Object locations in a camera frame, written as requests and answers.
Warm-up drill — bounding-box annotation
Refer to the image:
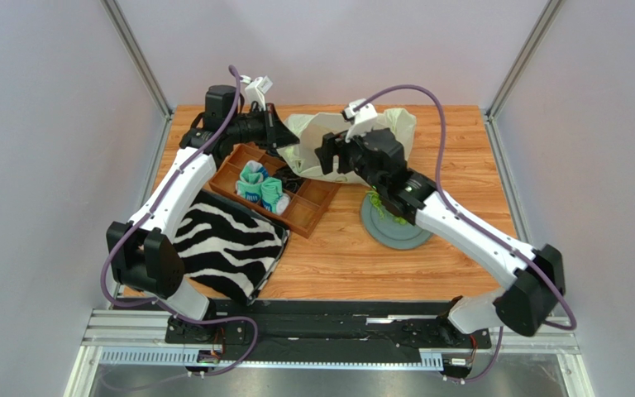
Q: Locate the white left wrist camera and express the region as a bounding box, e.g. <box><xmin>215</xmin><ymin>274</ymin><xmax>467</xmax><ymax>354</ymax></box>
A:
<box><xmin>240</xmin><ymin>75</ymin><xmax>273</xmax><ymax>112</ymax></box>

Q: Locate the grey blue plate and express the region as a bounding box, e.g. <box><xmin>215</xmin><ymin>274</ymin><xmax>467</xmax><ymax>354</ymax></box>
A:
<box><xmin>360</xmin><ymin>195</ymin><xmax>434</xmax><ymax>251</ymax></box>

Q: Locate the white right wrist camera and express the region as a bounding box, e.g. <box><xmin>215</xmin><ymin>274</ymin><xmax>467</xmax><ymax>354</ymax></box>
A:
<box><xmin>341</xmin><ymin>98</ymin><xmax>378</xmax><ymax>143</ymax></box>

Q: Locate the black rolled sock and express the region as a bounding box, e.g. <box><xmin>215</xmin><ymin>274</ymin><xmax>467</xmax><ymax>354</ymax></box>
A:
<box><xmin>272</xmin><ymin>165</ymin><xmax>305</xmax><ymax>194</ymax></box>

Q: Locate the pale green plastic bag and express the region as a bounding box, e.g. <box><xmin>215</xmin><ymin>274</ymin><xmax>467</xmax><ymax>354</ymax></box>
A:
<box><xmin>278</xmin><ymin>108</ymin><xmax>417</xmax><ymax>185</ymax></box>

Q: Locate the aluminium frame rail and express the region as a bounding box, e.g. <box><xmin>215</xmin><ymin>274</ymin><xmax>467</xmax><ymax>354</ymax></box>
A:
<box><xmin>65</xmin><ymin>299</ymin><xmax>594</xmax><ymax>396</ymax></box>

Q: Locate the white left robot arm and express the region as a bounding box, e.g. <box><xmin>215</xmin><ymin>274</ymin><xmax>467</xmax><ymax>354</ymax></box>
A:
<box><xmin>103</xmin><ymin>76</ymin><xmax>299</xmax><ymax>323</ymax></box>

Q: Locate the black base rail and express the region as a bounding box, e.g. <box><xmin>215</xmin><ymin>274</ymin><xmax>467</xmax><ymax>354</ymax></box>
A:
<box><xmin>165</xmin><ymin>299</ymin><xmax>495</xmax><ymax>364</ymax></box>

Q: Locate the green grape bunch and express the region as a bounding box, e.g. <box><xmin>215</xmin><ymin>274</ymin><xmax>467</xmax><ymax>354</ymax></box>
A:
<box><xmin>365</xmin><ymin>190</ymin><xmax>408</xmax><ymax>225</ymax></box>

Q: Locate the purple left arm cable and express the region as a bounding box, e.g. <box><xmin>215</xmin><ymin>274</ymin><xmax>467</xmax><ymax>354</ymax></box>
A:
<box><xmin>98</xmin><ymin>65</ymin><xmax>259</xmax><ymax>378</ymax></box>

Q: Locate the wooden compartment tray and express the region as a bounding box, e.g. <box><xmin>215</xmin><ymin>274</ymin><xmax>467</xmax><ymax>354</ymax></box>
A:
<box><xmin>208</xmin><ymin>144</ymin><xmax>340</xmax><ymax>238</ymax></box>

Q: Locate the teal white sock pair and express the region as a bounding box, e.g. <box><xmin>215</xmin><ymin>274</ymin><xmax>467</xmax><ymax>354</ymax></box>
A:
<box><xmin>235</xmin><ymin>160</ymin><xmax>290</xmax><ymax>215</ymax></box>

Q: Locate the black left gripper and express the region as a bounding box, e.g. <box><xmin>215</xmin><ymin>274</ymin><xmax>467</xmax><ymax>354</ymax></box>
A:
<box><xmin>227</xmin><ymin>104</ymin><xmax>299</xmax><ymax>151</ymax></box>

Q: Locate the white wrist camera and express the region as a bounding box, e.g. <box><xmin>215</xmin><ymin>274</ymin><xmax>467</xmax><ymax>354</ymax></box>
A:
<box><xmin>341</xmin><ymin>98</ymin><xmax>378</xmax><ymax>143</ymax></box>
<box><xmin>240</xmin><ymin>75</ymin><xmax>273</xmax><ymax>112</ymax></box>

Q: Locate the zebra striped cloth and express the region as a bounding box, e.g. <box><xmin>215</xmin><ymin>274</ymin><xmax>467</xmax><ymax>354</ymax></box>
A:
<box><xmin>174</xmin><ymin>189</ymin><xmax>290</xmax><ymax>306</ymax></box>

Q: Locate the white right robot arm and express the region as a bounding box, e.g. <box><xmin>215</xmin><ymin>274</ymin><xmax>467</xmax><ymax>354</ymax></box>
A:
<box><xmin>315</xmin><ymin>129</ymin><xmax>577</xmax><ymax>337</ymax></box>

